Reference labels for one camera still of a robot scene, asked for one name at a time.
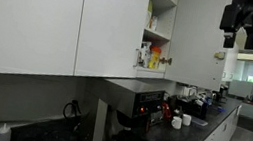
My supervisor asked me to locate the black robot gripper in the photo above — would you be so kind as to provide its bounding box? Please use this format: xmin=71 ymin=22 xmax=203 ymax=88
xmin=216 ymin=0 xmax=253 ymax=53

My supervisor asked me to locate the white cabinet door with lock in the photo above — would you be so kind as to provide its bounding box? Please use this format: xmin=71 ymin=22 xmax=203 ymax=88
xmin=163 ymin=0 xmax=236 ymax=93

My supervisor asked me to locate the brass cabinet door hinge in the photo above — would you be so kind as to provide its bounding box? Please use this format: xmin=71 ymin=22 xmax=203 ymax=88
xmin=158 ymin=55 xmax=174 ymax=67

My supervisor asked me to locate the narrow white cabinet door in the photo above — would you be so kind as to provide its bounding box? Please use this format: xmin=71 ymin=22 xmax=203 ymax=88
xmin=71 ymin=0 xmax=150 ymax=86

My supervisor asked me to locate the wide white cabinet door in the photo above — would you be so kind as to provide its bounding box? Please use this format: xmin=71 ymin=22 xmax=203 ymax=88
xmin=0 ymin=0 xmax=85 ymax=90

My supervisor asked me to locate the white office partition panel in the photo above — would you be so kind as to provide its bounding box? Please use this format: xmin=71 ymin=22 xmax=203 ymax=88
xmin=227 ymin=78 xmax=253 ymax=100

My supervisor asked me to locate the yellow creamer canister orange lid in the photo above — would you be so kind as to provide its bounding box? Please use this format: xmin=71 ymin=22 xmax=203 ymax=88
xmin=147 ymin=45 xmax=163 ymax=71

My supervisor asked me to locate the small white bottle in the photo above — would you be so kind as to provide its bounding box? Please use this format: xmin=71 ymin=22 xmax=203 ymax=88
xmin=149 ymin=15 xmax=160 ymax=32

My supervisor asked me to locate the green yellow package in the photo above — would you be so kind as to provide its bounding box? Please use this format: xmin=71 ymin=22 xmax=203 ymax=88
xmin=144 ymin=0 xmax=155 ymax=29

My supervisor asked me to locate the white ceramic mug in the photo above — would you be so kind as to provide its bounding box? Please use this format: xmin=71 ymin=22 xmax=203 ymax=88
xmin=169 ymin=115 xmax=184 ymax=131
xmin=181 ymin=113 xmax=194 ymax=128

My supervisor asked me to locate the pale creamer canister blue label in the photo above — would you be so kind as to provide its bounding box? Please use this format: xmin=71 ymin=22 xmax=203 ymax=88
xmin=137 ymin=40 xmax=153 ymax=69

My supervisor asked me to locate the red small countertop item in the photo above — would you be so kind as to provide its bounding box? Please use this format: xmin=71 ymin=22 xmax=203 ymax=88
xmin=160 ymin=101 xmax=174 ymax=121

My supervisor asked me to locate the stainless steel coffee machine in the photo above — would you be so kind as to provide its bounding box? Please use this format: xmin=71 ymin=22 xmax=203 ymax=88
xmin=91 ymin=74 xmax=168 ymax=141

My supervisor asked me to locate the clear squeeze bottle white cap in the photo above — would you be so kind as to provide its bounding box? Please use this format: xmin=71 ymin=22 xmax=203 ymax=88
xmin=0 ymin=121 xmax=13 ymax=141

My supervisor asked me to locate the white wall cabinet with shelves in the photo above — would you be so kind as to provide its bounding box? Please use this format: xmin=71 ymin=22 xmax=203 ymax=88
xmin=135 ymin=0 xmax=180 ymax=84

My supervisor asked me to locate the black wire countertop organizer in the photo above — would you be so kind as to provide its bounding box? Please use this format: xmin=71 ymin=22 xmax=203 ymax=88
xmin=172 ymin=93 xmax=211 ymax=121

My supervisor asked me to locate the metal bar door handle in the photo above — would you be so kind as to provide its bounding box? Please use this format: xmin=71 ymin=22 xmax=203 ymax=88
xmin=132 ymin=48 xmax=142 ymax=68

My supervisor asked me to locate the black looped power cable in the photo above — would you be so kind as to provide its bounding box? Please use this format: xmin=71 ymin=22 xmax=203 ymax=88
xmin=60 ymin=98 xmax=84 ymax=126

